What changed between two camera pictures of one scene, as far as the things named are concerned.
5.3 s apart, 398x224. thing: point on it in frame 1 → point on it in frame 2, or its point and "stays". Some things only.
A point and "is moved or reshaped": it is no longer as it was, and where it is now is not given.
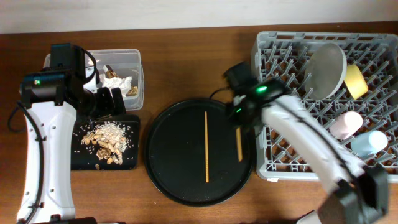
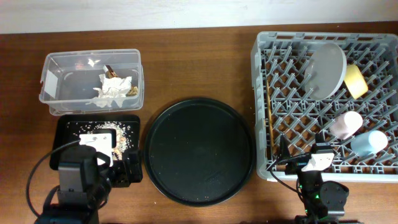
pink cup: [345, 125] stays
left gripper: [108, 109] → [124, 176]
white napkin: [123, 83] stays
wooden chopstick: [240, 154] is moved or reshaped
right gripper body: [236, 119] → [296, 165]
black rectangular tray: [107, 144] stays
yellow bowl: [355, 81] stays
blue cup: [367, 143] stays
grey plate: [325, 71] stays
